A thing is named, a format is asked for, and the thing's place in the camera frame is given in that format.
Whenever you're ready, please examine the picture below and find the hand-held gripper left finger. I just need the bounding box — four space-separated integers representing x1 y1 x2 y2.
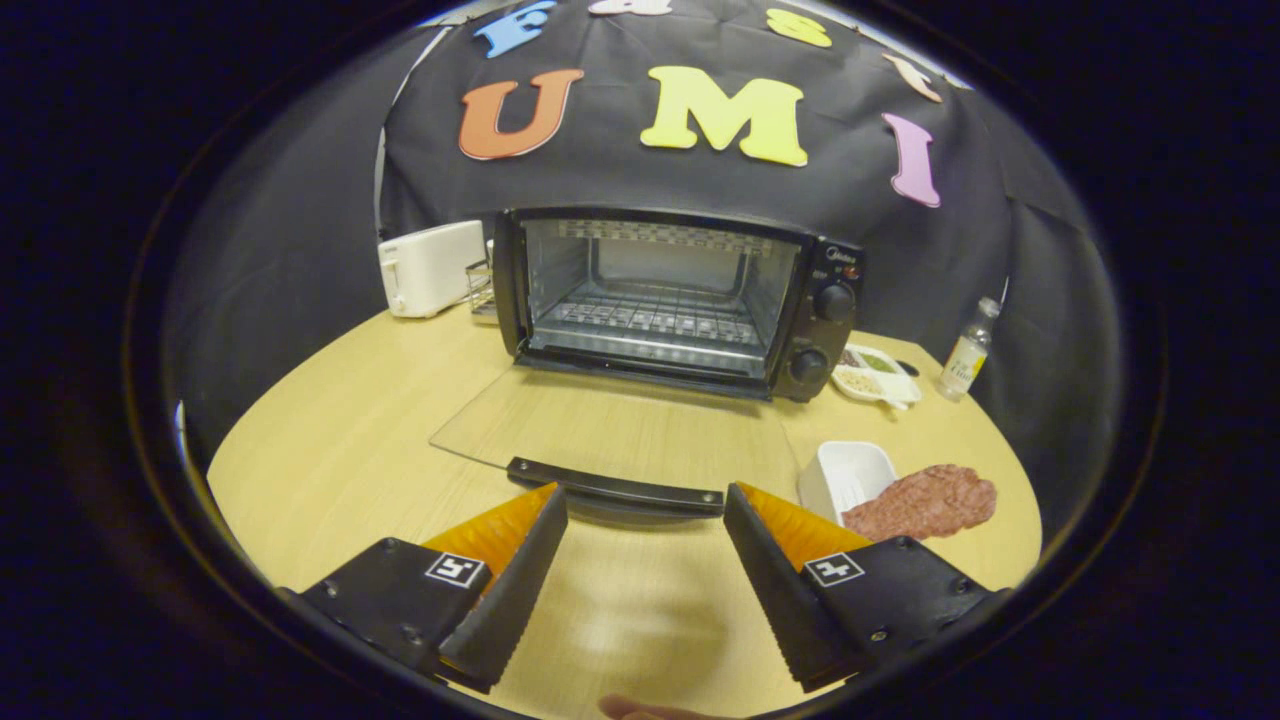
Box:
283 483 569 695

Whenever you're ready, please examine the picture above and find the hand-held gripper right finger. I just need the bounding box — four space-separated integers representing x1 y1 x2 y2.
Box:
722 482 1011 694

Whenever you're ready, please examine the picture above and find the brown meat piece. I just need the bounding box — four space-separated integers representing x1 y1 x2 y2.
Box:
842 464 998 543

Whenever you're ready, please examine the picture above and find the black toaster oven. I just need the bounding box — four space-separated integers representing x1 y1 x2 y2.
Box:
430 207 867 528

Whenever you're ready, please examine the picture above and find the white toaster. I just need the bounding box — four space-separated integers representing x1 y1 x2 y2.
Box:
378 220 488 319

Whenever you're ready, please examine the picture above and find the small white ribbed tray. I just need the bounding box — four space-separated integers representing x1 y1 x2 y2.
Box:
798 441 899 526

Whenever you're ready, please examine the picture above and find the white divided dish of beans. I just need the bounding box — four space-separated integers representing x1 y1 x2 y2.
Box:
832 343 923 411

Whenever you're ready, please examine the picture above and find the clear bottle with yellow label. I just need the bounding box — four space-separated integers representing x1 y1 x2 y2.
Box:
937 296 1002 403

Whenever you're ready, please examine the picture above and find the metal wire rack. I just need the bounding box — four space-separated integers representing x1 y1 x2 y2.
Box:
466 240 498 323

